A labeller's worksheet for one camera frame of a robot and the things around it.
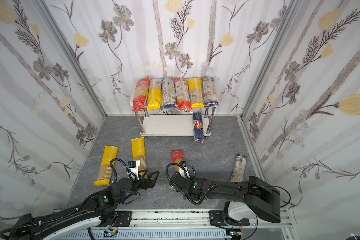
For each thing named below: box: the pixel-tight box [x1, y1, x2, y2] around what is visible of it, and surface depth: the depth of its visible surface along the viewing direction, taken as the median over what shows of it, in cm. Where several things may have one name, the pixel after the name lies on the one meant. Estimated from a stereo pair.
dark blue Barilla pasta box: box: [193, 112, 204, 144], surface depth 102 cm
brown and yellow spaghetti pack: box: [147, 78, 162, 111], surface depth 81 cm
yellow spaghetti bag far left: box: [94, 145, 119, 187], surface depth 90 cm
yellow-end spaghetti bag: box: [186, 77, 206, 109], surface depth 83 cm
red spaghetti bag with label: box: [174, 78, 192, 112], surface depth 80 cm
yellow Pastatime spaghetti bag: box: [131, 136, 148, 179], surface depth 100 cm
